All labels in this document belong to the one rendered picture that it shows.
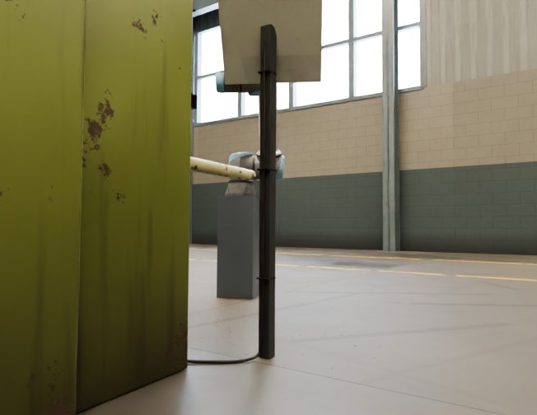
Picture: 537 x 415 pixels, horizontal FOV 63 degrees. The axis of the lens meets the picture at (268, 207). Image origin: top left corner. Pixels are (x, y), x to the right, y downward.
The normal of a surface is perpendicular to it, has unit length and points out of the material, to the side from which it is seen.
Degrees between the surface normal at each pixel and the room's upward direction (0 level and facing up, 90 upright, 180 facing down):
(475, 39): 90
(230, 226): 90
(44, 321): 90
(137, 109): 90
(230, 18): 120
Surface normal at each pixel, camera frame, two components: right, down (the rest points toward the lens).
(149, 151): 0.86, -0.02
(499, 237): -0.55, -0.04
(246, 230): -0.23, -0.04
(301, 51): -0.08, 0.46
